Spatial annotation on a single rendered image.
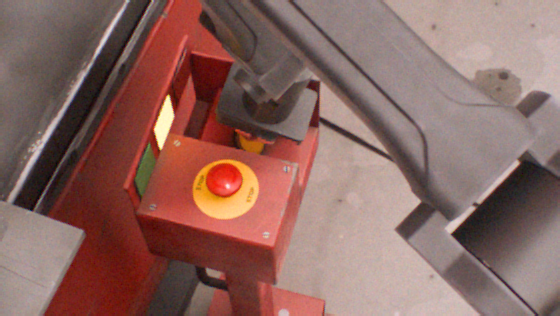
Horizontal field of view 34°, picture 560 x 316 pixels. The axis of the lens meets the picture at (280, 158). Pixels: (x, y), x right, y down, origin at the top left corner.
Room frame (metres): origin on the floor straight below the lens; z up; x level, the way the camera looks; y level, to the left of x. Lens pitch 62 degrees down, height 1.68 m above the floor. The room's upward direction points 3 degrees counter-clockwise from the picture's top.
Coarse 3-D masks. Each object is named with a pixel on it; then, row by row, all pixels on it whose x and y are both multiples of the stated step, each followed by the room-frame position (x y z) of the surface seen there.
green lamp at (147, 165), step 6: (150, 150) 0.47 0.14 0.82; (144, 156) 0.46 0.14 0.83; (150, 156) 0.47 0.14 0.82; (144, 162) 0.46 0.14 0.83; (150, 162) 0.47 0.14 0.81; (144, 168) 0.45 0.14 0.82; (150, 168) 0.46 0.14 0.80; (138, 174) 0.44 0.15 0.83; (144, 174) 0.45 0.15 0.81; (150, 174) 0.46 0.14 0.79; (138, 180) 0.44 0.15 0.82; (144, 180) 0.45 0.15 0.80; (138, 186) 0.43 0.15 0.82; (144, 186) 0.44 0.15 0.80; (144, 192) 0.44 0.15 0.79
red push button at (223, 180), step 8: (216, 168) 0.45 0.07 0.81; (224, 168) 0.45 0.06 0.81; (232, 168) 0.45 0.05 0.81; (208, 176) 0.45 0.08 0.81; (216, 176) 0.44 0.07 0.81; (224, 176) 0.44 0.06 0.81; (232, 176) 0.44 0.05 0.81; (240, 176) 0.44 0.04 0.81; (208, 184) 0.44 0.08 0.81; (216, 184) 0.44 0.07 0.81; (224, 184) 0.43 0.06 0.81; (232, 184) 0.43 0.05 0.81; (240, 184) 0.44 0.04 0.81; (216, 192) 0.43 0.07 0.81; (224, 192) 0.43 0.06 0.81; (232, 192) 0.43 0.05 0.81
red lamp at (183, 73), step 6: (186, 54) 0.59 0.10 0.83; (186, 60) 0.59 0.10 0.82; (180, 66) 0.57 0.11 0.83; (186, 66) 0.59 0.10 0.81; (180, 72) 0.57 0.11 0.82; (186, 72) 0.58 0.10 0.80; (180, 78) 0.57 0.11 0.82; (186, 78) 0.58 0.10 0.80; (174, 84) 0.55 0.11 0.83; (180, 84) 0.56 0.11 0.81; (180, 90) 0.56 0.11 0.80; (180, 96) 0.56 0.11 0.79
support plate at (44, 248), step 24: (24, 216) 0.32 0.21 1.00; (24, 240) 0.30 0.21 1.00; (48, 240) 0.30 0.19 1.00; (72, 240) 0.30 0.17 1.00; (0, 264) 0.28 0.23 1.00; (24, 264) 0.28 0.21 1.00; (48, 264) 0.28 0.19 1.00; (0, 288) 0.26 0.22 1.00; (24, 288) 0.26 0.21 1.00; (48, 288) 0.26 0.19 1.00; (0, 312) 0.24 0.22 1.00; (24, 312) 0.24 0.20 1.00
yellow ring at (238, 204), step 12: (204, 168) 0.47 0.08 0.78; (240, 168) 0.47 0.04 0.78; (204, 180) 0.46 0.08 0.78; (252, 180) 0.45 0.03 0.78; (204, 192) 0.44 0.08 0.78; (240, 192) 0.44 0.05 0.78; (252, 192) 0.44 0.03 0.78; (204, 204) 0.43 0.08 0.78; (216, 204) 0.43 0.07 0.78; (228, 204) 0.42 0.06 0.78; (240, 204) 0.42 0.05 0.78; (252, 204) 0.42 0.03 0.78; (216, 216) 0.41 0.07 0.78; (228, 216) 0.41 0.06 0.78
